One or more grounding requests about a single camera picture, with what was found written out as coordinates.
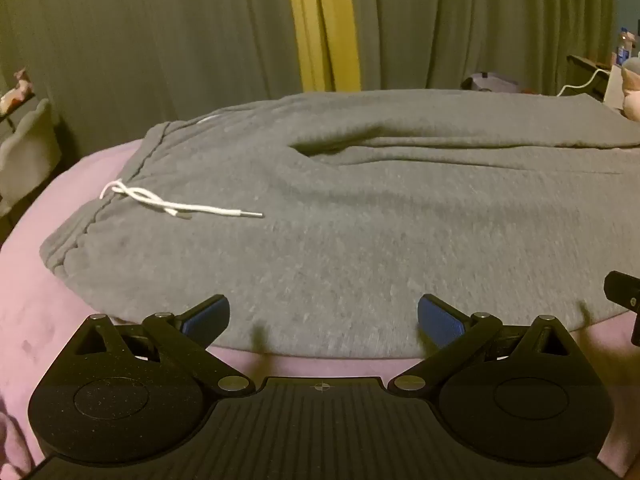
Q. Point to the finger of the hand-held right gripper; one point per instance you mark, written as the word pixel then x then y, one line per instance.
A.
pixel 622 295

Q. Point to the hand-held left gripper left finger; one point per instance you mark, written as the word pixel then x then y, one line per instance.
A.
pixel 207 317

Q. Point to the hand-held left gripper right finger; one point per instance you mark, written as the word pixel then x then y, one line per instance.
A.
pixel 440 320

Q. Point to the grey sweat pants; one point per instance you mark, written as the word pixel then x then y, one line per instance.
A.
pixel 320 210

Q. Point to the pink bed blanket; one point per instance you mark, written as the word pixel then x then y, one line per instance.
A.
pixel 30 310

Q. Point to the pink grey plush toy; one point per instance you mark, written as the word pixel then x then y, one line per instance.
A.
pixel 632 90

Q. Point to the dark side table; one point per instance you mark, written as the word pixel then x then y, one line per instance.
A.
pixel 585 67

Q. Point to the grey cushioned chair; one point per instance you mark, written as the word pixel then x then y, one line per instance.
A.
pixel 27 155

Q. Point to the clear water bottle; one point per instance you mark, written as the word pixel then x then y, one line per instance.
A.
pixel 622 50

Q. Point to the grey curtain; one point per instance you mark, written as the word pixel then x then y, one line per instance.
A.
pixel 475 15
pixel 150 35

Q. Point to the small pink figure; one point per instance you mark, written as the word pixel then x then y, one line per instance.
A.
pixel 17 91

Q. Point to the yellow curtain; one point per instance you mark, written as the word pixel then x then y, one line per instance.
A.
pixel 325 20

